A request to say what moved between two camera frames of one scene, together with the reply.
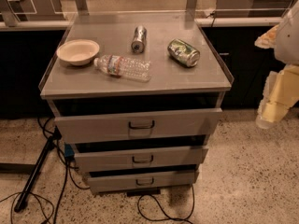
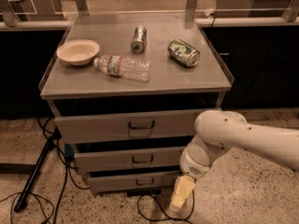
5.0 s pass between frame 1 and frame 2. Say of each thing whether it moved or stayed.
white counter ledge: stayed
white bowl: stayed
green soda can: stayed
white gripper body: moved
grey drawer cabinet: stayed
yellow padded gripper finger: moved
